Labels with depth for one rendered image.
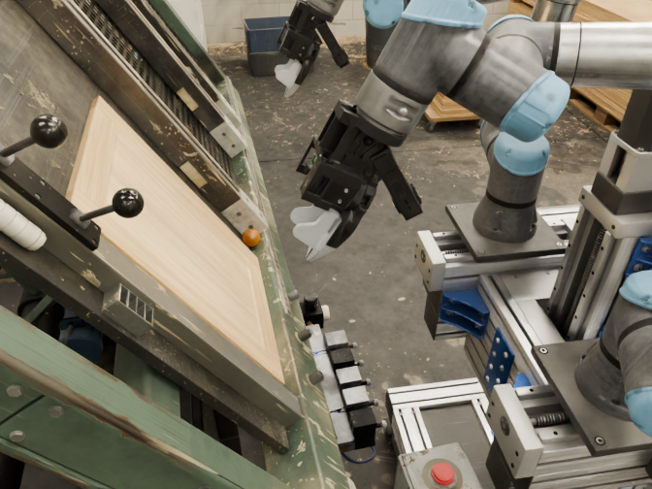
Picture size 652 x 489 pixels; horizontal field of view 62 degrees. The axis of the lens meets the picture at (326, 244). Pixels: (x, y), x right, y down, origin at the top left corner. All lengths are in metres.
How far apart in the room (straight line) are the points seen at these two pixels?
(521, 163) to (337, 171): 0.70
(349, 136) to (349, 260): 2.29
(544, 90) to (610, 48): 0.14
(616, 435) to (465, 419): 1.03
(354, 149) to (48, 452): 0.47
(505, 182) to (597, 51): 0.61
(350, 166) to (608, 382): 0.59
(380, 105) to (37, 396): 0.45
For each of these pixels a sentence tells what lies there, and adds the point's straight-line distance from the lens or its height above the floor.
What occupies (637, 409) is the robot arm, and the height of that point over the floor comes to 1.21.
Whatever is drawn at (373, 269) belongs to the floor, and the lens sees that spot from 2.85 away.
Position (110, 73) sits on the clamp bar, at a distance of 1.34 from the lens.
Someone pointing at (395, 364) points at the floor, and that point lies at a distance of 2.40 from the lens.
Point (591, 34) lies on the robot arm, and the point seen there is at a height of 1.62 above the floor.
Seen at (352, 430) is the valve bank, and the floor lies 0.74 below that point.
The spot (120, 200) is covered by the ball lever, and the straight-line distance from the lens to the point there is 0.70.
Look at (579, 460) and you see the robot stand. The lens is 1.11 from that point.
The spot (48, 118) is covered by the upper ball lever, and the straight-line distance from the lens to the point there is 0.67.
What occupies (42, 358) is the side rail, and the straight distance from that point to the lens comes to 0.61.
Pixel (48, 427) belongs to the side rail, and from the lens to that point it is 0.66.
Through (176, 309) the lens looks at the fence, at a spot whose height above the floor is 1.21.
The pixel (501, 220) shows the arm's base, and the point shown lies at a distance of 1.33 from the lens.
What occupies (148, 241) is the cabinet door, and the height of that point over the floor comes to 1.23.
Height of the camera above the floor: 1.80
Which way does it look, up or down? 37 degrees down
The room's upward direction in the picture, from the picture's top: straight up
